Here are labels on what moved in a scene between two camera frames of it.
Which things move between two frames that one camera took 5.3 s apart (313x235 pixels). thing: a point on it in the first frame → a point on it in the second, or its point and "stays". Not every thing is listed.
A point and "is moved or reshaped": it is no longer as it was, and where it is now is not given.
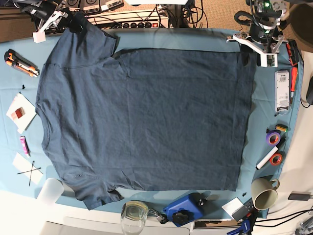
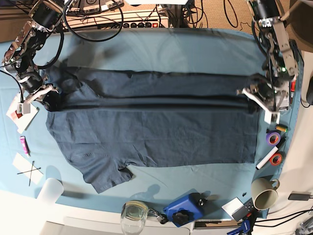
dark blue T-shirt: x=137 y=120 is moved or reshaped
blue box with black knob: x=190 y=207 stays
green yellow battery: x=281 y=128 stays
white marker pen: x=267 y=158 stays
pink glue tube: x=25 y=146 stays
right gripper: x=64 y=19 → x=32 y=83
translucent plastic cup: x=51 y=191 stays
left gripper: x=265 y=38 → x=275 y=96
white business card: x=232 y=206 stays
